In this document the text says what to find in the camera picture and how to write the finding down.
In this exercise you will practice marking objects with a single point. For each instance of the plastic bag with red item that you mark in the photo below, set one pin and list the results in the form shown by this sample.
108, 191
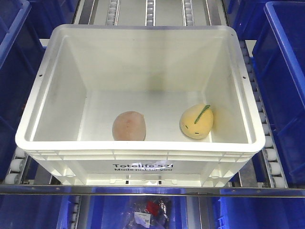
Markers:
149, 213

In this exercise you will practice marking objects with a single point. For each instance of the yellow plush mango toy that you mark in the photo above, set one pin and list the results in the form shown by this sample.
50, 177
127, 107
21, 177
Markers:
197, 121

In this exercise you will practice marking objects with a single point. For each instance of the blue bin right of tote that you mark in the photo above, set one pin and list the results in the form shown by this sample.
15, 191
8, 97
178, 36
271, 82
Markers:
279, 56

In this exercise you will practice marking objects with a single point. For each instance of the blue bin lower shelf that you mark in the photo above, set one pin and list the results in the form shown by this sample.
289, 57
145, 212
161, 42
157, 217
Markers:
110, 212

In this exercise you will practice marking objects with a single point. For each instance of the right white roller track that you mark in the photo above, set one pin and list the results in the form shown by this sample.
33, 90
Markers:
268, 158

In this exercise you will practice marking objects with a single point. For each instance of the white plastic tote box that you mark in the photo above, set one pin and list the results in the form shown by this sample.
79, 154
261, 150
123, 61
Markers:
90, 74

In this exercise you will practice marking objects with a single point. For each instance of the pink plush peach toy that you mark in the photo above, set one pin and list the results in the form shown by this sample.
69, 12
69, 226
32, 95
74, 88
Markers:
129, 126

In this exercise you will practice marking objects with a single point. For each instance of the center-right roller track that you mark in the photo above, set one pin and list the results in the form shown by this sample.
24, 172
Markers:
187, 11

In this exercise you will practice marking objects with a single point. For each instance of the steel shelf front rail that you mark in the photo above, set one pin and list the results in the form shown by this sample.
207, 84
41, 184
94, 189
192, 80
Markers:
236, 192

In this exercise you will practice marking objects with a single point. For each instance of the left white roller track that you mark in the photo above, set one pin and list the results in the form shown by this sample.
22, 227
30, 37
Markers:
16, 168

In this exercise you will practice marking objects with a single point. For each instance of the blue storage bin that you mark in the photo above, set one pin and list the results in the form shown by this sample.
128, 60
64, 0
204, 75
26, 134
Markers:
21, 53

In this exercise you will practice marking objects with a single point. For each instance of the center-left roller track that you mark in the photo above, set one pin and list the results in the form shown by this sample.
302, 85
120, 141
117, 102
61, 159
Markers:
113, 13

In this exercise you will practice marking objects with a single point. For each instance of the white roller track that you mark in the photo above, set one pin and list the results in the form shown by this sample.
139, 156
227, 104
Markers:
268, 158
16, 168

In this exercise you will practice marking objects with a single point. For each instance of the center roller track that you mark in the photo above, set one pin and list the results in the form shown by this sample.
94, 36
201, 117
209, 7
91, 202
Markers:
150, 13

